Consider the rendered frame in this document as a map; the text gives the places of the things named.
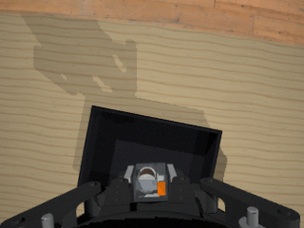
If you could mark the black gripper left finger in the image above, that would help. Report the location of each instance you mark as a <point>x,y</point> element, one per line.
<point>60,212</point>

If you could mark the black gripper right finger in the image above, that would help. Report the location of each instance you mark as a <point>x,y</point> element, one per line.
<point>242,209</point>

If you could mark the black parts tray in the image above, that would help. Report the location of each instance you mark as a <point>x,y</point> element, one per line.
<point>116,139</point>

